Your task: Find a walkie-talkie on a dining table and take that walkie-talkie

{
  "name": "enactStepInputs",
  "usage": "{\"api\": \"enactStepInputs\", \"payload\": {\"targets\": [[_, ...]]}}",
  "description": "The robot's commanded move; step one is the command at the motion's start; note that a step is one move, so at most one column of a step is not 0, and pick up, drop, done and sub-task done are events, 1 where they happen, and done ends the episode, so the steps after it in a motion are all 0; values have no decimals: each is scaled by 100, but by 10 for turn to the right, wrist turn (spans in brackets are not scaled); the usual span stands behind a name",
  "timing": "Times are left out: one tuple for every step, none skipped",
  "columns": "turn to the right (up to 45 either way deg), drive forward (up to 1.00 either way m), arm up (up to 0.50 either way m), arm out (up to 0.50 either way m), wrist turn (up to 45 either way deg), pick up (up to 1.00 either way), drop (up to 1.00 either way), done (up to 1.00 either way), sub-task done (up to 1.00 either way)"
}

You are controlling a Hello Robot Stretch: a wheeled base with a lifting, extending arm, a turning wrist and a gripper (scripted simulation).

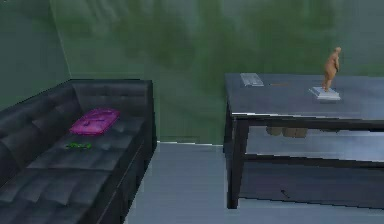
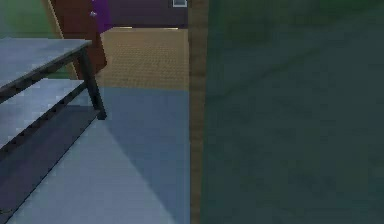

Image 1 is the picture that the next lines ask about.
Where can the tan box under table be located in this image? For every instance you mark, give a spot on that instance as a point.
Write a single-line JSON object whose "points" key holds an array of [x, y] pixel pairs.
{"points": [[287, 131]]}

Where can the tan figure statue white base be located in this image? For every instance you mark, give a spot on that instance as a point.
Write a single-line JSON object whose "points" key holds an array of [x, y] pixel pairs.
{"points": [[330, 71]]}

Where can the dark grey table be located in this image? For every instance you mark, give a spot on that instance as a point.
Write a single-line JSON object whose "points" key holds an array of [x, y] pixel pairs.
{"points": [[286, 100]]}

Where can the grey flat remote control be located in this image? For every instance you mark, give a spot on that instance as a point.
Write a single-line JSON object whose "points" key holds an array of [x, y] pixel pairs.
{"points": [[251, 79]]}

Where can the small green object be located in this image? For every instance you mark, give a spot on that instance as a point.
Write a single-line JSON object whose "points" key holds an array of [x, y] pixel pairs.
{"points": [[78, 145]]}

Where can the magenta cushion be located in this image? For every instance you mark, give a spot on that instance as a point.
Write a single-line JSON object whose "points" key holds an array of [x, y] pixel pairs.
{"points": [[95, 121]]}

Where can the black leather sofa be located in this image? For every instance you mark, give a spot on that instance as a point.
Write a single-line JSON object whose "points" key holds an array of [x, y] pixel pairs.
{"points": [[50, 173]]}

